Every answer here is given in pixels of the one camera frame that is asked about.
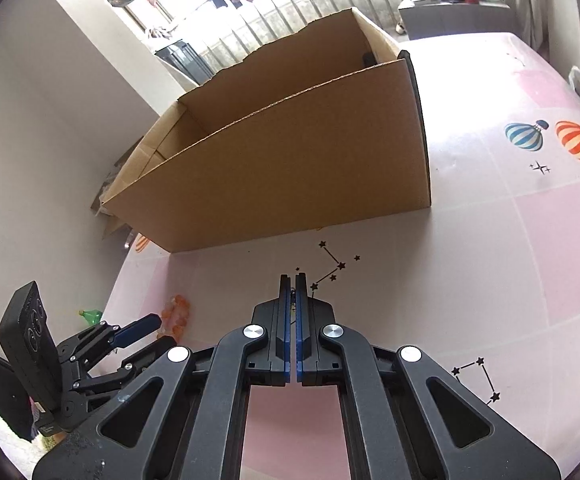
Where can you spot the grey curtain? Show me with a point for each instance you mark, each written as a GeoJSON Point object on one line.
{"type": "Point", "coordinates": [525, 0]}

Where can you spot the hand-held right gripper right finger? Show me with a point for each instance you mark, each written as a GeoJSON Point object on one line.
{"type": "Point", "coordinates": [302, 330]}

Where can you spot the green bottle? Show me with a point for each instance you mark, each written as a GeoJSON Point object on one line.
{"type": "Point", "coordinates": [92, 316]}

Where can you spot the floor cardboard box with clothes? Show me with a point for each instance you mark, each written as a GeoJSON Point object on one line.
{"type": "Point", "coordinates": [107, 220]}

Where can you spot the metal balcony railing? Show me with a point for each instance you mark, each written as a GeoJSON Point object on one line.
{"type": "Point", "coordinates": [280, 15]}

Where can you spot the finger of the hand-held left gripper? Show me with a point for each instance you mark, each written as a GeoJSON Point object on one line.
{"type": "Point", "coordinates": [137, 330]}
{"type": "Point", "coordinates": [134, 362]}

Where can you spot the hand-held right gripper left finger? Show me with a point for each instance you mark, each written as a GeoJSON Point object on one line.
{"type": "Point", "coordinates": [286, 330]}

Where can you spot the brown cardboard box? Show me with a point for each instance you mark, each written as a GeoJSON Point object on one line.
{"type": "Point", "coordinates": [295, 175]}

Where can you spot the grey cabinet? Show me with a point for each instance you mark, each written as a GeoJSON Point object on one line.
{"type": "Point", "coordinates": [450, 17]}

